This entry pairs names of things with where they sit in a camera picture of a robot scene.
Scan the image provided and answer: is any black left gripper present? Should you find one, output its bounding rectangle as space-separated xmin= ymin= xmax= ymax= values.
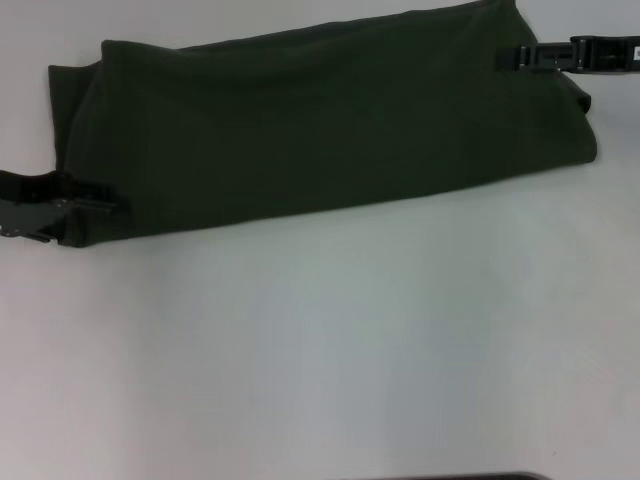
xmin=0 ymin=168 xmax=132 ymax=247

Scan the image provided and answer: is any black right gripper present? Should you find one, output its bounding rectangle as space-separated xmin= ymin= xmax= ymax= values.
xmin=493 ymin=34 xmax=640 ymax=77

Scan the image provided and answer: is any dark green FREE t-shirt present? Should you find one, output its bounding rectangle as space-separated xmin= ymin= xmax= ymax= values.
xmin=48 ymin=0 xmax=600 ymax=250

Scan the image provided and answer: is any dark flat device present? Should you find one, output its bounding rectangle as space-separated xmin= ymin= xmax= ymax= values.
xmin=429 ymin=470 xmax=547 ymax=480

